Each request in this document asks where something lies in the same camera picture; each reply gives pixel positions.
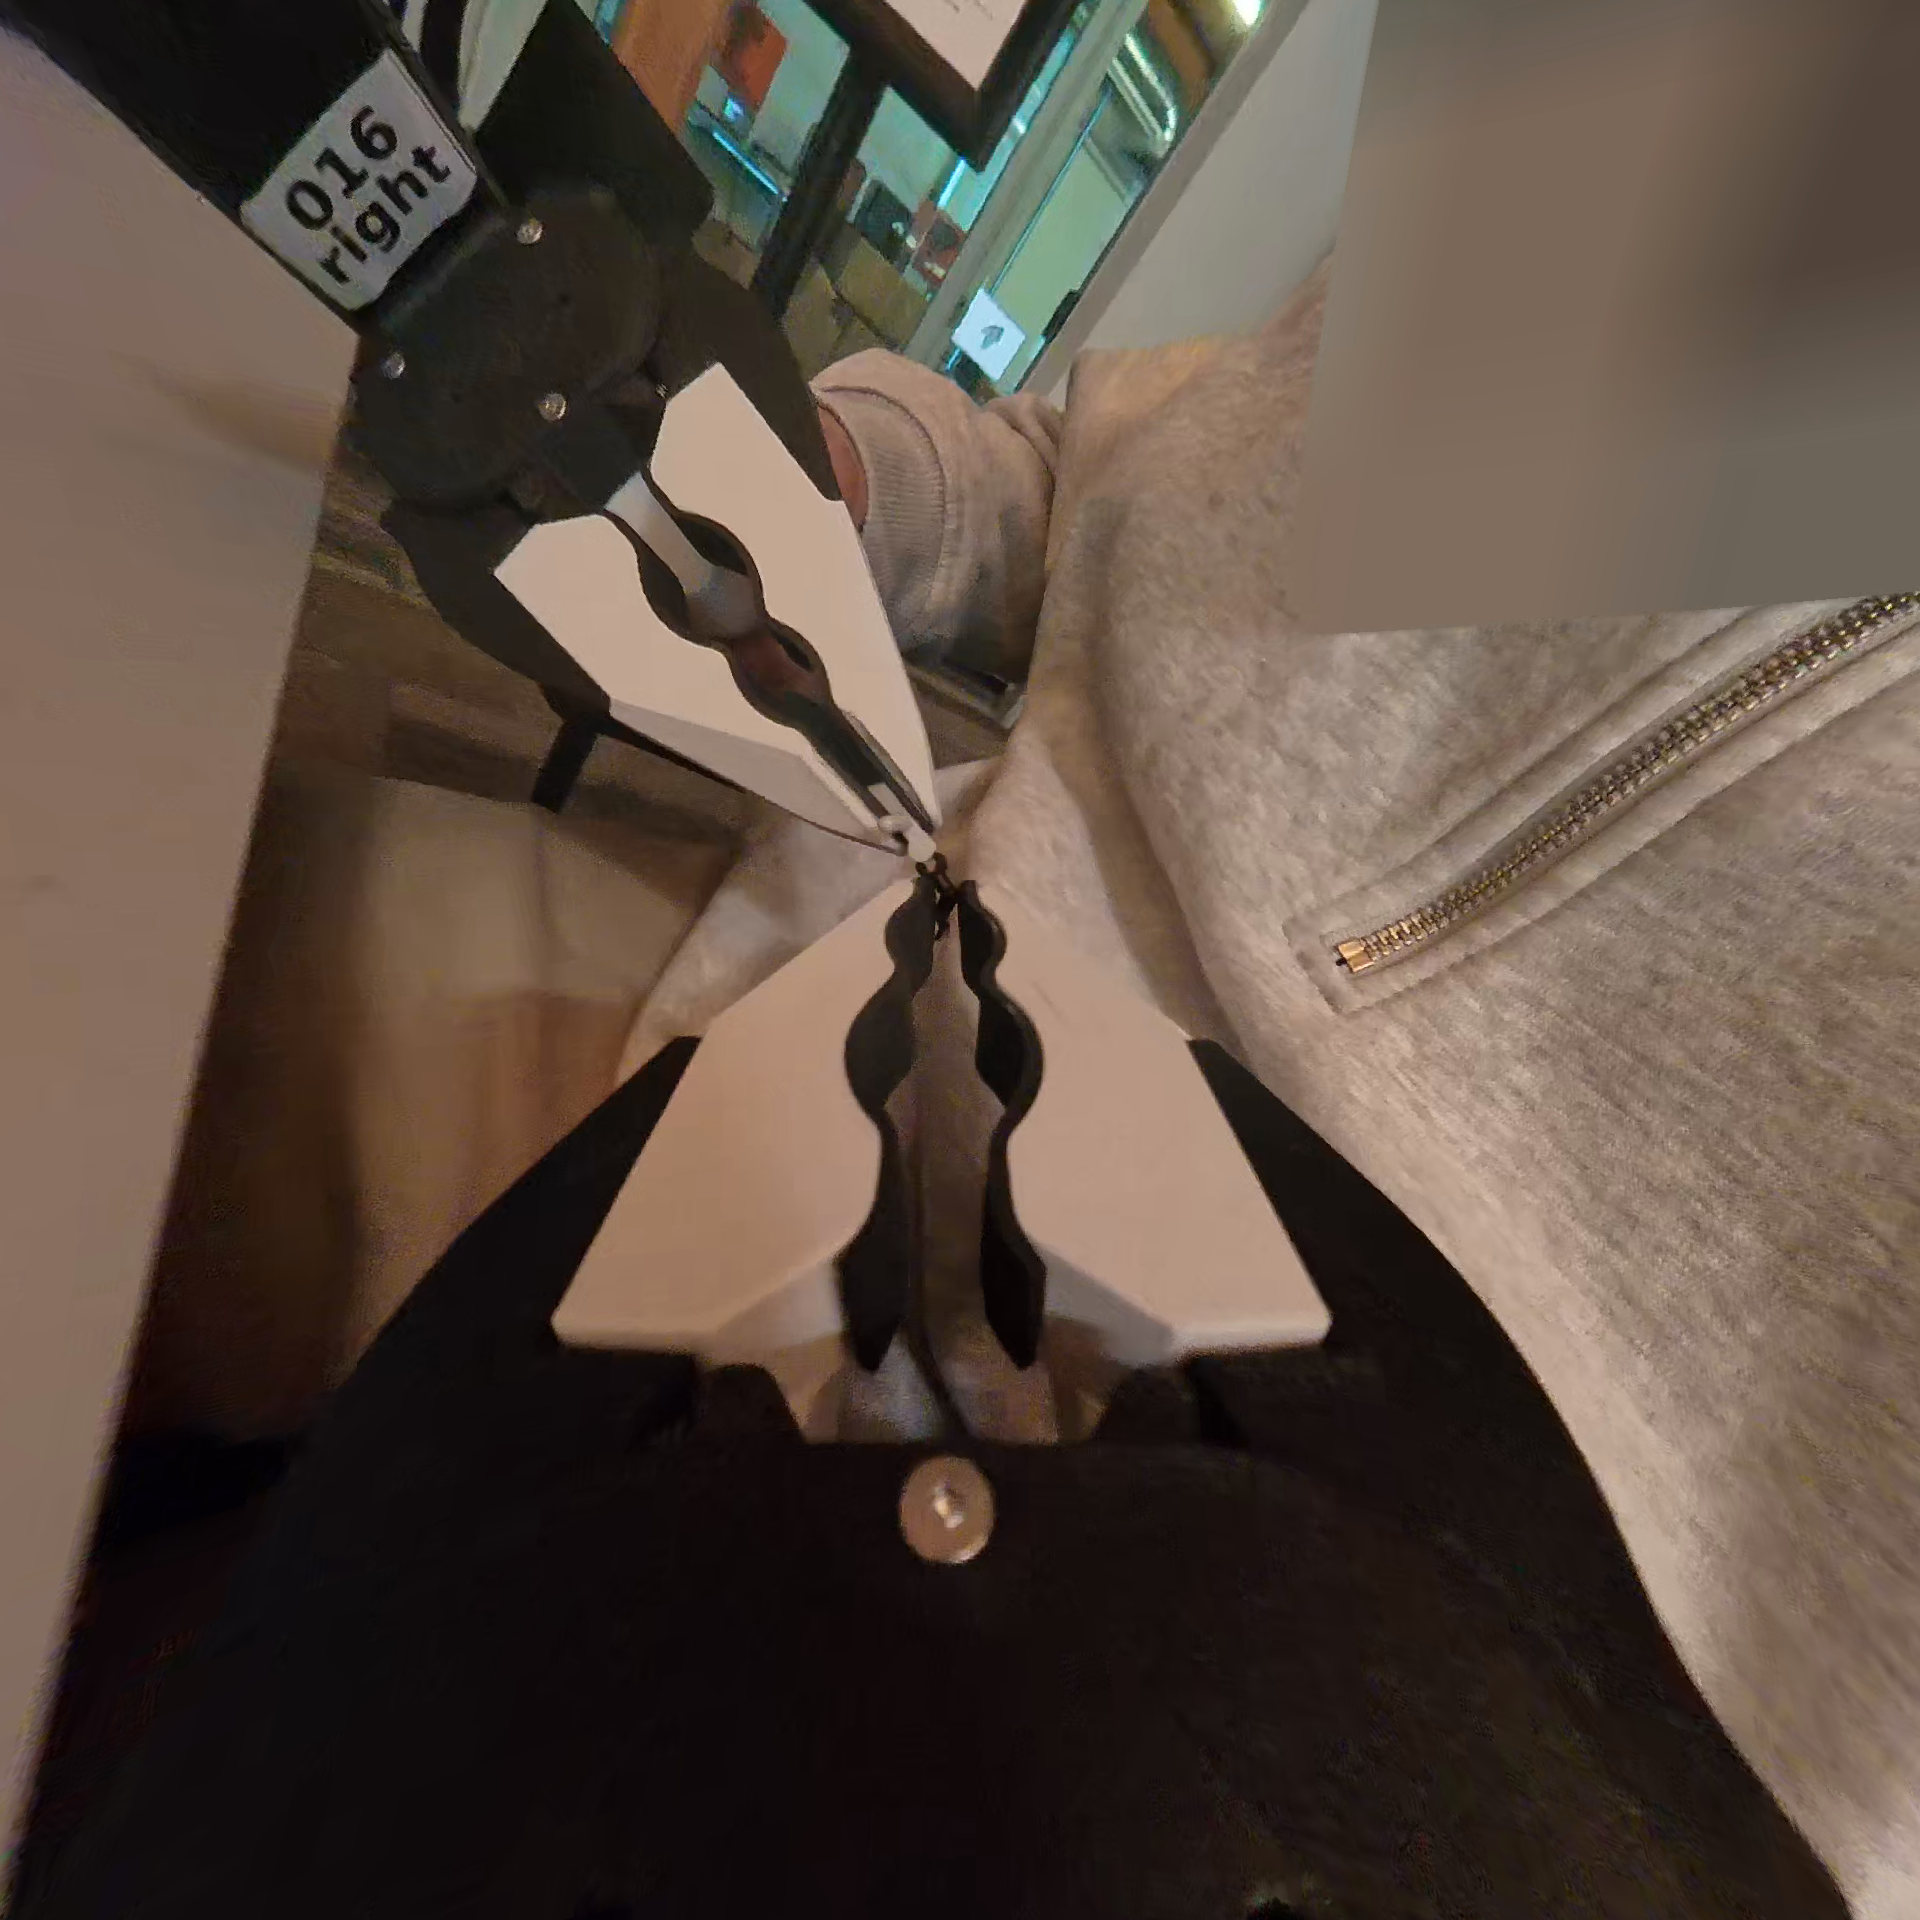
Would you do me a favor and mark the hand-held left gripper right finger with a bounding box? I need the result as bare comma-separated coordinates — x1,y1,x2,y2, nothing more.
953,879,1336,1371

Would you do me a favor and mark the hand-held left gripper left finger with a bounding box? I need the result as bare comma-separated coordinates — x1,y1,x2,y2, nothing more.
549,879,945,1371

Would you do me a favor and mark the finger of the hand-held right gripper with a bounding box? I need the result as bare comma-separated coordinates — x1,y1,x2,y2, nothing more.
651,362,945,837
490,513,904,842

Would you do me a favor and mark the person's grey sweater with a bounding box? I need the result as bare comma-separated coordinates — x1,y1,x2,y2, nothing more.
616,269,1920,1920

